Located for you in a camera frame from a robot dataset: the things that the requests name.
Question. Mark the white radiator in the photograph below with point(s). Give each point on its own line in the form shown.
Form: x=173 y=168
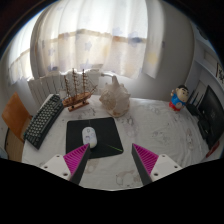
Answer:
x=43 y=86

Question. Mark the large white conch shell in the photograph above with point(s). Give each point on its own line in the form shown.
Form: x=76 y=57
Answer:
x=115 y=98

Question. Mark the white printed tablecloth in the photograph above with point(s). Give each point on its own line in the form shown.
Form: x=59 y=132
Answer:
x=153 y=126

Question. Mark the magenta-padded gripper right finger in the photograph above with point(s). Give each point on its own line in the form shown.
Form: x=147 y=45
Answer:
x=145 y=161

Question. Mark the red flat packet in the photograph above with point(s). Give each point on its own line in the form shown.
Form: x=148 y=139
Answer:
x=213 y=149

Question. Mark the framed picture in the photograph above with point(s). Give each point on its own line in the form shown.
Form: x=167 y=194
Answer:
x=220 y=72

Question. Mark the orange wooden chair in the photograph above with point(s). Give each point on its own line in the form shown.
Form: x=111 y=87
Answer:
x=15 y=116

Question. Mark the black box device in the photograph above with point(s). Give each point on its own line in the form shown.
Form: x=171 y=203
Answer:
x=202 y=128

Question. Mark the black monitor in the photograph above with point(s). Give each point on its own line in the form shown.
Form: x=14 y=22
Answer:
x=215 y=116

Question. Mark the wooden model sailing ship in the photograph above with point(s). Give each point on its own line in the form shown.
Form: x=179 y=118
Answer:
x=78 y=99

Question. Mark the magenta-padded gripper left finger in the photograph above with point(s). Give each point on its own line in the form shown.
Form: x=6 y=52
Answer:
x=77 y=160

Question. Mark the cartoon boy figure clock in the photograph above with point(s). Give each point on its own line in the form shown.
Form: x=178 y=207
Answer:
x=178 y=98

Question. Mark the white star-print curtain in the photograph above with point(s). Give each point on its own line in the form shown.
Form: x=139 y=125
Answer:
x=93 y=36

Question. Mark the white wall shelf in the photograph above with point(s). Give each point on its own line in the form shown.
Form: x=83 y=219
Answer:
x=208 y=61

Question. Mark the white cartoon-print computer mouse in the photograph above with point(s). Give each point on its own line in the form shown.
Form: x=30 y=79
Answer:
x=89 y=136

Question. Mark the black keyboard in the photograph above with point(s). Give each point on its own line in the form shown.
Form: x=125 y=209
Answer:
x=43 y=120

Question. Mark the black mouse pad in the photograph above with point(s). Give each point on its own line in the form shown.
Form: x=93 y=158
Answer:
x=106 y=133

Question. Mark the black router with antennas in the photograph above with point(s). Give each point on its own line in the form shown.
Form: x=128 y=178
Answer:
x=193 y=108

